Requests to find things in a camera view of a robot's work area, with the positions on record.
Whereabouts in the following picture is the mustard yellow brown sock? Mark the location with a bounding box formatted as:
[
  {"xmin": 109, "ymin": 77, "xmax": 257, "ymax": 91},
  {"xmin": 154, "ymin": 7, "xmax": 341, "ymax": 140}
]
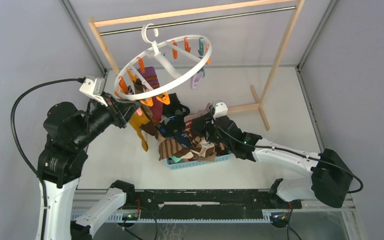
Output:
[{"xmin": 129, "ymin": 112, "xmax": 150, "ymax": 152}]

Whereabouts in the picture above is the orange clothespin clip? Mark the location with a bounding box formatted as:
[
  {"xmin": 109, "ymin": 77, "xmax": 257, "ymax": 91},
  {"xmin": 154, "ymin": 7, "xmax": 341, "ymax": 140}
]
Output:
[
  {"xmin": 140, "ymin": 96, "xmax": 154, "ymax": 107},
  {"xmin": 155, "ymin": 91, "xmax": 171, "ymax": 105}
]

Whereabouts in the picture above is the purple striped sock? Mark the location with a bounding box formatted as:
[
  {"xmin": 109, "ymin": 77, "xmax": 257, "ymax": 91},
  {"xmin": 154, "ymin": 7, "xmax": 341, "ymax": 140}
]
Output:
[{"xmin": 137, "ymin": 66, "xmax": 165, "ymax": 123}]

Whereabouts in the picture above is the white round clip hanger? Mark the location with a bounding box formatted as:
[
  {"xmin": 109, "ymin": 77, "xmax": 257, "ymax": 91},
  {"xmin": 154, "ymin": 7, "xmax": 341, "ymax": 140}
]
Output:
[{"xmin": 114, "ymin": 23, "xmax": 213, "ymax": 101}]

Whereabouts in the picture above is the tan brown sock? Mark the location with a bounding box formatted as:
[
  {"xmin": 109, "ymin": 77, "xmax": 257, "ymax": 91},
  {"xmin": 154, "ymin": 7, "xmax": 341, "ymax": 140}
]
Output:
[{"xmin": 133, "ymin": 80, "xmax": 159, "ymax": 139}]

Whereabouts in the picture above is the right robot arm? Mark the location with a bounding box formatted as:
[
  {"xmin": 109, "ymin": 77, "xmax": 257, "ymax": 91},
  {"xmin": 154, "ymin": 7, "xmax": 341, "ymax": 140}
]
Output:
[{"xmin": 191, "ymin": 115, "xmax": 358, "ymax": 208}]

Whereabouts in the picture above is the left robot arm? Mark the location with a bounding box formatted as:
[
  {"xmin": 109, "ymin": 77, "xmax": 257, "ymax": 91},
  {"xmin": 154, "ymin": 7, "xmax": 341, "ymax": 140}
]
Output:
[{"xmin": 37, "ymin": 97, "xmax": 140, "ymax": 240}]

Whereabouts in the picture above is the pile of mixed socks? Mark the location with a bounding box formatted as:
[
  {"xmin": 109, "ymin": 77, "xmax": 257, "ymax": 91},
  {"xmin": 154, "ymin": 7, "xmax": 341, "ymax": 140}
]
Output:
[{"xmin": 155, "ymin": 93, "xmax": 230, "ymax": 165}]

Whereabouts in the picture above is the lilac clothespin clip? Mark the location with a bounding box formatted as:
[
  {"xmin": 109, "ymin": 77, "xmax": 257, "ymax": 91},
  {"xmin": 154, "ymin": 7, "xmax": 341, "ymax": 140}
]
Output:
[{"xmin": 190, "ymin": 71, "xmax": 204, "ymax": 90}]

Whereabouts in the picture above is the teal clothespin clip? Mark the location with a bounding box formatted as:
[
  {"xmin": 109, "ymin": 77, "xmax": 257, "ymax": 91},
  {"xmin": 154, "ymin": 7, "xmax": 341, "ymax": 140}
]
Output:
[{"xmin": 198, "ymin": 37, "xmax": 205, "ymax": 57}]

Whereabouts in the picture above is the light blue sock basket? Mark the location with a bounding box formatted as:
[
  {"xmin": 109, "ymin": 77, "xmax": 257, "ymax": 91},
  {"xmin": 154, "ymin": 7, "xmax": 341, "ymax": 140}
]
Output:
[{"xmin": 162, "ymin": 153, "xmax": 234, "ymax": 170}]

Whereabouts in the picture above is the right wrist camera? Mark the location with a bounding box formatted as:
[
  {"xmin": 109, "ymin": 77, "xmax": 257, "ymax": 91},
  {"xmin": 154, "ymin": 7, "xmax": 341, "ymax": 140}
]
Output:
[{"xmin": 210, "ymin": 100, "xmax": 229, "ymax": 120}]

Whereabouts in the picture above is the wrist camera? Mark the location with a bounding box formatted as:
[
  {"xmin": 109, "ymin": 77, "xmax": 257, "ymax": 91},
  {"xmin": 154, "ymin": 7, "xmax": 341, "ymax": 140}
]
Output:
[
  {"xmin": 79, "ymin": 76, "xmax": 108, "ymax": 107},
  {"xmin": 210, "ymin": 100, "xmax": 229, "ymax": 120}
]

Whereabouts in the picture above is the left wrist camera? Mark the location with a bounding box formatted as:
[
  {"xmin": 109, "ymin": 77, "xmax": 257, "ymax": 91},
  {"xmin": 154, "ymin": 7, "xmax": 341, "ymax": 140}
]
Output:
[{"xmin": 79, "ymin": 76, "xmax": 108, "ymax": 107}]

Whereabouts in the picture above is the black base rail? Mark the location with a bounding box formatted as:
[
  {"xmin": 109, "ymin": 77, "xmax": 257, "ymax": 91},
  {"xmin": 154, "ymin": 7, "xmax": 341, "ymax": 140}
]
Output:
[{"xmin": 110, "ymin": 180, "xmax": 303, "ymax": 223}]

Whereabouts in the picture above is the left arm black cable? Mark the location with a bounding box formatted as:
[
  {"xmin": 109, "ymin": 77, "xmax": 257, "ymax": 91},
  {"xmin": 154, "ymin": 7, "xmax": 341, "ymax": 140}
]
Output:
[{"xmin": 10, "ymin": 77, "xmax": 87, "ymax": 240}]

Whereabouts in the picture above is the wooden clothes rack frame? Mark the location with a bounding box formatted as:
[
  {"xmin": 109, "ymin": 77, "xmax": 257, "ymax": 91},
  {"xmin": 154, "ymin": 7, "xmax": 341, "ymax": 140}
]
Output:
[{"xmin": 88, "ymin": 0, "xmax": 305, "ymax": 131}]

